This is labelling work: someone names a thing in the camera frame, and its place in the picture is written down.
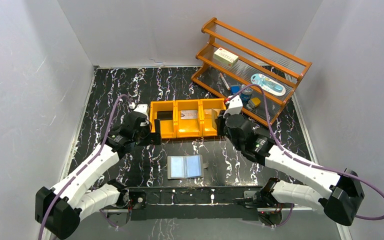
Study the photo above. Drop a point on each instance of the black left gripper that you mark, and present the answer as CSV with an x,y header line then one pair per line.
x,y
150,131

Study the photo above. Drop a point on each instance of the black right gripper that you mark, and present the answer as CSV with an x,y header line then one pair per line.
x,y
220,121

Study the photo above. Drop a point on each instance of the black credit card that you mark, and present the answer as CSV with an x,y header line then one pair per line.
x,y
166,115

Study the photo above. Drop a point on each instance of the yellow plastic triple bin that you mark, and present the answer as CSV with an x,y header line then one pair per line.
x,y
178,128

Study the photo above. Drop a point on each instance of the grey card holder wallet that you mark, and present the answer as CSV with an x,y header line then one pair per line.
x,y
185,167

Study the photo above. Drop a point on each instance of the orange wooden shelf rack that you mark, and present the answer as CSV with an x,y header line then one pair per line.
x,y
255,57

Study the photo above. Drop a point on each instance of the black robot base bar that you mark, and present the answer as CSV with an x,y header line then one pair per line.
x,y
209,202

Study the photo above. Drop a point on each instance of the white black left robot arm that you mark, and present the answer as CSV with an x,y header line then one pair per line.
x,y
61,208

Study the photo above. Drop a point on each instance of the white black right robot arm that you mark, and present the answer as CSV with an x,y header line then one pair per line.
x,y
338,196

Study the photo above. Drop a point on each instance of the tan card in bin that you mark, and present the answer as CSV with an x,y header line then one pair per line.
x,y
211,113

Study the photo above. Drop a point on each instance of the silver card in bin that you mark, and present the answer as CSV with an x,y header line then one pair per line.
x,y
189,114

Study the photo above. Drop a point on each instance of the small blue block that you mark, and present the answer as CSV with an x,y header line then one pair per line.
x,y
234,89

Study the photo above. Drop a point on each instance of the blue and white round tin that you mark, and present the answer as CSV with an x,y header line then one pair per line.
x,y
246,94

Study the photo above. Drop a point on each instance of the yellow grey eraser block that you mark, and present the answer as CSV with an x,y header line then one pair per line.
x,y
253,103

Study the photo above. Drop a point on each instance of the white pen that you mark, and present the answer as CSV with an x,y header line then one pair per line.
x,y
224,81

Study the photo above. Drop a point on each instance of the blue razor blister pack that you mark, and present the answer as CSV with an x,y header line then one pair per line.
x,y
268,84

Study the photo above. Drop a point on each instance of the white box with red label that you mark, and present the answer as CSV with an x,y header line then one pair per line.
x,y
225,57

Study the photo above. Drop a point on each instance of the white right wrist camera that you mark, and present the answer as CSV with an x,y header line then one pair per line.
x,y
234,106

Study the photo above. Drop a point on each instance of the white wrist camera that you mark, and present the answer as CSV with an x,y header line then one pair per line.
x,y
234,106
143,109

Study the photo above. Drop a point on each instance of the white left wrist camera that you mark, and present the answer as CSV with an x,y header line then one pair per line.
x,y
143,109

